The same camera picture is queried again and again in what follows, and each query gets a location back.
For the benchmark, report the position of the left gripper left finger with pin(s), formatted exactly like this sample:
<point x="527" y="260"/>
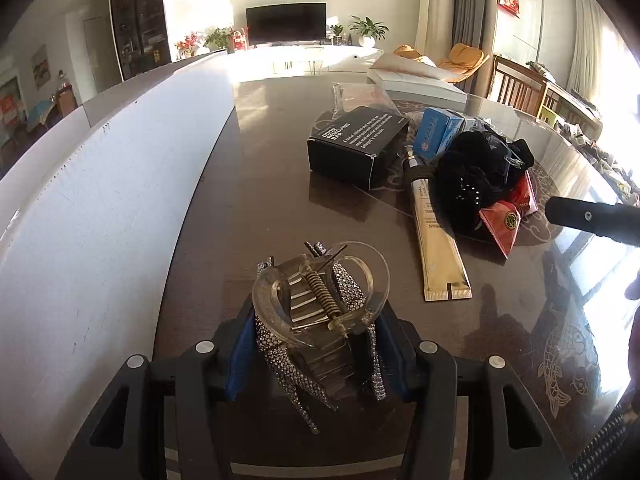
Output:
<point x="123" y="437"/>

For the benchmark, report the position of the green potted plant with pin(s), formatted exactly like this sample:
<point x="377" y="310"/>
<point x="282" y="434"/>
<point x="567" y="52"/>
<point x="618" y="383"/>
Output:
<point x="369" y="32"/>

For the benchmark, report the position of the dark glass display cabinet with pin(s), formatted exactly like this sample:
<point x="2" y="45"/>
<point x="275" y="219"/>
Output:
<point x="140" y="35"/>

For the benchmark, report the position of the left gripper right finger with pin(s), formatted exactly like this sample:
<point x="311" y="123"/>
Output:
<point x="506" y="438"/>

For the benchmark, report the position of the clear rhinestone hair claw clip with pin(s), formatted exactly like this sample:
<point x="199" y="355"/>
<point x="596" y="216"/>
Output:
<point x="315" y="318"/>

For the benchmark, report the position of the red paper packet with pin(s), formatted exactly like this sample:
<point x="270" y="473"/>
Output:
<point x="503" y="218"/>

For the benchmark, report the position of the black printed carton box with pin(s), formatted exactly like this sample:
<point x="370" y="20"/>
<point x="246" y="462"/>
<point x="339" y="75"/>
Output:
<point x="359" y="147"/>

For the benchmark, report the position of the phone case in plastic bag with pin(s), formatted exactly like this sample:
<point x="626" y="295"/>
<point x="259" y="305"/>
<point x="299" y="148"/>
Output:
<point x="348" y="96"/>

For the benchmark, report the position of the wooden dining chair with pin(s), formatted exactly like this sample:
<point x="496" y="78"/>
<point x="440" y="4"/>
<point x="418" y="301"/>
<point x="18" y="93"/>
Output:
<point x="516" y="86"/>

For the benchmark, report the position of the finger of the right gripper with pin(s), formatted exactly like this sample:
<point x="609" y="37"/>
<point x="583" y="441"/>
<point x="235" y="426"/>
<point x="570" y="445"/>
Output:
<point x="618" y="222"/>

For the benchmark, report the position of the flat white gift box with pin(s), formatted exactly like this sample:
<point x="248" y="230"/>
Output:
<point x="408" y="80"/>

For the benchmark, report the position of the red flower arrangement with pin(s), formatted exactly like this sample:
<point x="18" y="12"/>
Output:
<point x="188" y="46"/>

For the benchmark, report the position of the orange lounge chair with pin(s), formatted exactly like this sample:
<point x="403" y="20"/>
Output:
<point x="461" y="62"/>

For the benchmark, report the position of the black flat television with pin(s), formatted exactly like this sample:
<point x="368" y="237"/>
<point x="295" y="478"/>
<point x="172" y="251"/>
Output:
<point x="286" y="22"/>

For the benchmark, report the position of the black velvet hair scrunchie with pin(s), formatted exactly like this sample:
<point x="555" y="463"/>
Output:
<point x="477" y="169"/>

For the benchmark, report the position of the blue white medicine box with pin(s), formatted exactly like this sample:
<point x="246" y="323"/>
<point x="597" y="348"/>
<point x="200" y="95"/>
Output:
<point x="436" y="126"/>

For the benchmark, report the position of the white tv console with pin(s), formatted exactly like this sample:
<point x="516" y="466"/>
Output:
<point x="298" y="61"/>

